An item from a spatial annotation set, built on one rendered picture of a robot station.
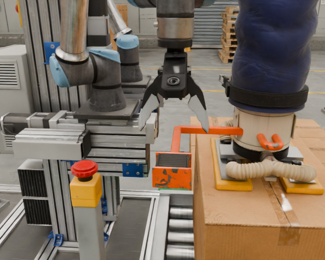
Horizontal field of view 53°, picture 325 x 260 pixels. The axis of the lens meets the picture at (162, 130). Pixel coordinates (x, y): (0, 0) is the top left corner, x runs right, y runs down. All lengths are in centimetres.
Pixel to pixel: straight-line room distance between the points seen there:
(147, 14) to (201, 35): 184
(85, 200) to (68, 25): 57
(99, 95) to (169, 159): 62
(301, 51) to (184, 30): 38
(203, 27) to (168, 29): 1024
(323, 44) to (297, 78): 1072
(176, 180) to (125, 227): 131
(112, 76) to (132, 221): 104
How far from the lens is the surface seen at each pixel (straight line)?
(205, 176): 101
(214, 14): 1090
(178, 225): 148
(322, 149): 237
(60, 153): 130
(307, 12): 93
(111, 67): 128
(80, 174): 87
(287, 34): 91
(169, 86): 60
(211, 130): 99
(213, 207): 88
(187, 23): 67
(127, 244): 190
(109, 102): 130
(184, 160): 75
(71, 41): 118
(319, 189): 100
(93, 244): 99
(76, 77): 124
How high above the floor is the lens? 144
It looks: 21 degrees down
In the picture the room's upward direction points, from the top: straight up
